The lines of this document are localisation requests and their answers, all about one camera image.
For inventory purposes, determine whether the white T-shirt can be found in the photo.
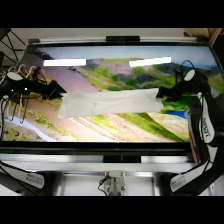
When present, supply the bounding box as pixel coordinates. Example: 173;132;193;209
57;87;165;120

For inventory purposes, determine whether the black garment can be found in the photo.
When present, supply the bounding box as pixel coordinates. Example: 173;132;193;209
186;99;203;158

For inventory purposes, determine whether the black cable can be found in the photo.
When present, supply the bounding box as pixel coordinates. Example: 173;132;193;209
97;175;112;197
179;59;198;84

